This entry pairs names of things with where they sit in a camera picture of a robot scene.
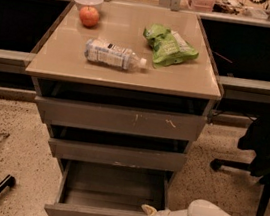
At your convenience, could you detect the grey drawer cabinet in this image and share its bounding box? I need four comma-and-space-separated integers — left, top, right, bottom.
12, 0, 234, 186

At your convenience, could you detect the red apple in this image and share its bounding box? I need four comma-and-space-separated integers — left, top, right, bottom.
79, 6, 99, 28

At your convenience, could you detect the green chip bag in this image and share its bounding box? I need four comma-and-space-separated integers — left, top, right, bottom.
143, 23, 199, 68

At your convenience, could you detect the white bowl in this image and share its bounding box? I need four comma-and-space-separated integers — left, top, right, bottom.
74, 0, 104, 10

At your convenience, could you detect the clear plastic water bottle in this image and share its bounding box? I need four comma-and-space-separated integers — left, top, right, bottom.
84, 39, 147, 71

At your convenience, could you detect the grey drawer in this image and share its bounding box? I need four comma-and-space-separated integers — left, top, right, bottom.
35, 96, 206, 141
48, 138, 186, 172
44, 160, 172, 216

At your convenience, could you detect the grey top drawer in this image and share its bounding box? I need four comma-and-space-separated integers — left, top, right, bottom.
35, 96, 206, 141

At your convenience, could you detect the grey bottom drawer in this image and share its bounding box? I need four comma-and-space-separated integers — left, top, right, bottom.
44, 160, 172, 216

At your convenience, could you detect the grey middle drawer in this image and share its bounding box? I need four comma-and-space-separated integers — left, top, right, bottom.
48, 138, 186, 172

